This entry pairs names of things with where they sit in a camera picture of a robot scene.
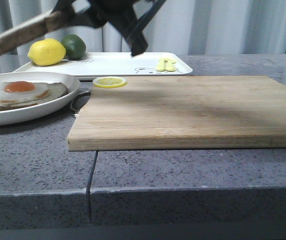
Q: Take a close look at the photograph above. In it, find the white round plate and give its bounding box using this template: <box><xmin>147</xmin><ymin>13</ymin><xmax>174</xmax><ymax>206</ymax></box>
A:
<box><xmin>0</xmin><ymin>71</ymin><xmax>80</xmax><ymax>126</ymax></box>

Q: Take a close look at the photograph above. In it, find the lemon slice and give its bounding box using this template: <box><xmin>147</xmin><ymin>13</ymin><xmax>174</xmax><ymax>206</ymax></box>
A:
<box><xmin>92</xmin><ymin>76</ymin><xmax>127</xmax><ymax>89</ymax></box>

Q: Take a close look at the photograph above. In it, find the metal cutting board handle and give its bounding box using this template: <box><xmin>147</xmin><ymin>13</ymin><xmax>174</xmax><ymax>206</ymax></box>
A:
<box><xmin>69</xmin><ymin>90</ymin><xmax>91</xmax><ymax>118</ymax></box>

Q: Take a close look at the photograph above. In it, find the bottom toast slice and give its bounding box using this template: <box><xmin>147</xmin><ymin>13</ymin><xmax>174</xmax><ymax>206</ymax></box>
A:
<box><xmin>0</xmin><ymin>82</ymin><xmax>68</xmax><ymax>111</ymax></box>

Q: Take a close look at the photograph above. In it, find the white rectangular tray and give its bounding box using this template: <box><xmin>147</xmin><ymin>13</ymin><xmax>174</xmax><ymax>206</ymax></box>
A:
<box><xmin>15</xmin><ymin>52</ymin><xmax>193</xmax><ymax>81</ymax></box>

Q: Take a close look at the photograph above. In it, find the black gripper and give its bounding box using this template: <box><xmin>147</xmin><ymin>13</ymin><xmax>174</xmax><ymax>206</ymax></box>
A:
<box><xmin>51</xmin><ymin>0</ymin><xmax>165</xmax><ymax>57</ymax></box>

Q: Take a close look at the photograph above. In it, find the bread slice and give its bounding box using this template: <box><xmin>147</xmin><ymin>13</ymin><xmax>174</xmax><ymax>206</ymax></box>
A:
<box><xmin>0</xmin><ymin>7</ymin><xmax>75</xmax><ymax>56</ymax></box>

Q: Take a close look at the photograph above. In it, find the green lime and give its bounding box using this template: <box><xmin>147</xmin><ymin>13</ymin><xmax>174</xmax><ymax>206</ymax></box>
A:
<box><xmin>61</xmin><ymin>34</ymin><xmax>86</xmax><ymax>60</ymax></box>

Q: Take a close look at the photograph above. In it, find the wooden cutting board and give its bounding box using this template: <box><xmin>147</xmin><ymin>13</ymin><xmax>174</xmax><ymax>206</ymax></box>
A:
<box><xmin>67</xmin><ymin>76</ymin><xmax>286</xmax><ymax>151</ymax></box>

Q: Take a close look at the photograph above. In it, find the front yellow lemon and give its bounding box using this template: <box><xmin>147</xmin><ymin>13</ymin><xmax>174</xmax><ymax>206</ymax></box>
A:
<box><xmin>27</xmin><ymin>38</ymin><xmax>66</xmax><ymax>66</ymax></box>

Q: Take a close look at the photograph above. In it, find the fried egg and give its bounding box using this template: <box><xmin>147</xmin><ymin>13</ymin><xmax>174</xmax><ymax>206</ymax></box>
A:
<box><xmin>0</xmin><ymin>81</ymin><xmax>49</xmax><ymax>106</ymax></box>

